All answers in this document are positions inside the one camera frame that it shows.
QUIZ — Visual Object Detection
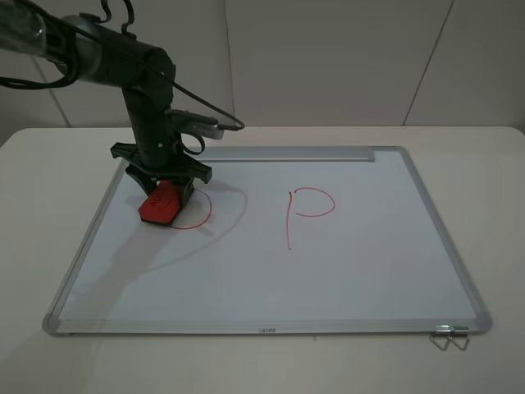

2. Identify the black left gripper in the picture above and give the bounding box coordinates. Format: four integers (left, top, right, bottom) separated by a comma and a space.
110, 110, 212, 210

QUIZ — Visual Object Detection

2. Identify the red whiteboard eraser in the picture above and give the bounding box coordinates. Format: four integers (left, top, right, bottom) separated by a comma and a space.
138, 181, 182, 226

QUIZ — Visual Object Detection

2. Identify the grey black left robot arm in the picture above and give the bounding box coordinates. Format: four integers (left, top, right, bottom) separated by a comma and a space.
1, 1, 216, 208

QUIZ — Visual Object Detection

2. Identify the white aluminium-framed whiteboard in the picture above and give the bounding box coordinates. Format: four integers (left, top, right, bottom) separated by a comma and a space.
43, 146, 492, 337

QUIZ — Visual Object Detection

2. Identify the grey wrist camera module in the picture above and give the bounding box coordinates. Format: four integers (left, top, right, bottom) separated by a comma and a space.
166, 109, 225, 155

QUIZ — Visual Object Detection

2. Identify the black camera cable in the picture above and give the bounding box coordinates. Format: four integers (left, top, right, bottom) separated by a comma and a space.
0, 0, 246, 131

